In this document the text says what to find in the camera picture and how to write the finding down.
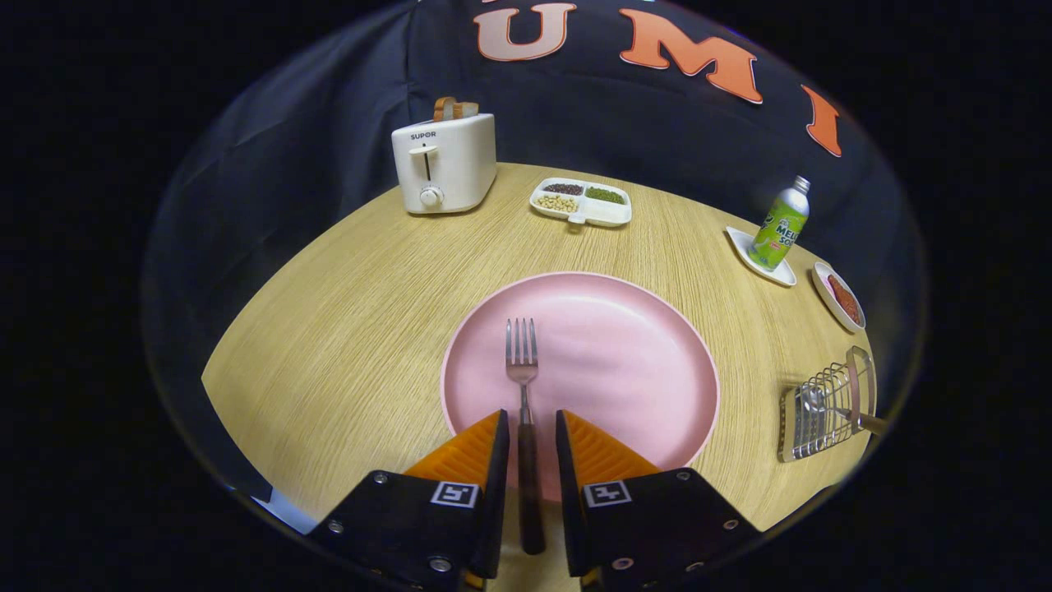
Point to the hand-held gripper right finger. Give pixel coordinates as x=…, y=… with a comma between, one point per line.
x=565, y=485

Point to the white toaster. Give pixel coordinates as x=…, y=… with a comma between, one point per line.
x=460, y=164

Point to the white divided dish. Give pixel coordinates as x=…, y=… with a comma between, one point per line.
x=612, y=214

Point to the toasted bread slice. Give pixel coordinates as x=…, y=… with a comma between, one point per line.
x=468, y=110
x=444, y=108

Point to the pink plate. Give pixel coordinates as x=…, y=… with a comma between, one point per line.
x=608, y=353

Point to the green soda bottle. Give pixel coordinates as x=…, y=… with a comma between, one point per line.
x=777, y=230

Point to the pile of dark red beans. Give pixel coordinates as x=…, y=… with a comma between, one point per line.
x=564, y=189

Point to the red meat piece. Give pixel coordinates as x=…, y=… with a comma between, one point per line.
x=844, y=300

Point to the white round food plate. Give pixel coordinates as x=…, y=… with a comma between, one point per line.
x=820, y=284

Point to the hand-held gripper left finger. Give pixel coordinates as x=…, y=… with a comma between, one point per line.
x=500, y=477

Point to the pile of yellow soybeans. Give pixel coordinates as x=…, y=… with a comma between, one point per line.
x=557, y=203

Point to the pile of green beans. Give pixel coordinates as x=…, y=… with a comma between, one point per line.
x=606, y=196

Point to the white square coaster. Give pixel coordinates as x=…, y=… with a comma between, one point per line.
x=744, y=247

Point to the black backdrop cloth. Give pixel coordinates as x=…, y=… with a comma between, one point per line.
x=288, y=164

